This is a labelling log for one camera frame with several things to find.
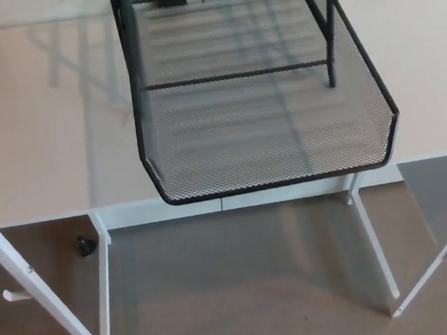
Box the black mesh sliding tray layer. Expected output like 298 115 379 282
117 0 406 210

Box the clear tape piece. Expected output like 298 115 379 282
115 111 134 127

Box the small black floor object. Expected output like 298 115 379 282
74 234 99 259

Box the white hook peg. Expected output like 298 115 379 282
2 288 29 305

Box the black metal file tray frame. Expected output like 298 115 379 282
107 0 349 125

